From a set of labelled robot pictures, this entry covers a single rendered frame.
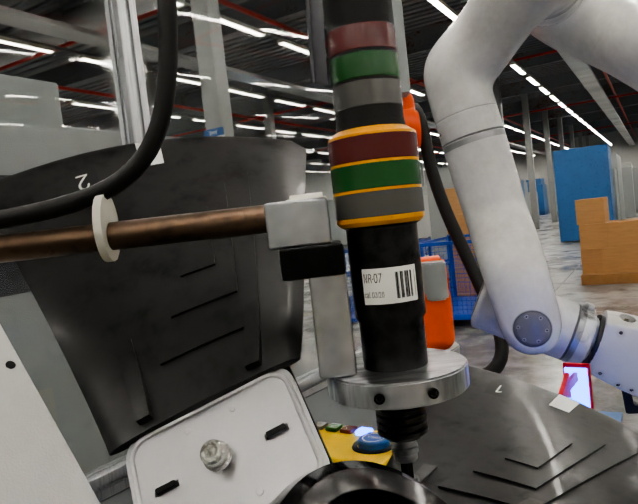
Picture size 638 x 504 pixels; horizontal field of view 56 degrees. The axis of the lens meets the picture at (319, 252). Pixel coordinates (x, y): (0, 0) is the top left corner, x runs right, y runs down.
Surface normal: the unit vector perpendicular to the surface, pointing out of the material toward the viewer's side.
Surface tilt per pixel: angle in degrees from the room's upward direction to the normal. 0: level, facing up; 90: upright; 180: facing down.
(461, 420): 9
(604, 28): 69
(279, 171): 35
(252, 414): 48
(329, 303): 90
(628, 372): 107
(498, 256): 60
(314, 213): 90
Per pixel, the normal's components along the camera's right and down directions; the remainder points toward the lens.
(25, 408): 0.54, -0.69
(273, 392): -0.26, -0.61
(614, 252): -0.46, 0.10
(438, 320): -0.03, 0.06
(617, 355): -0.33, 0.29
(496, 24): -0.73, 0.50
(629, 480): 0.19, -0.97
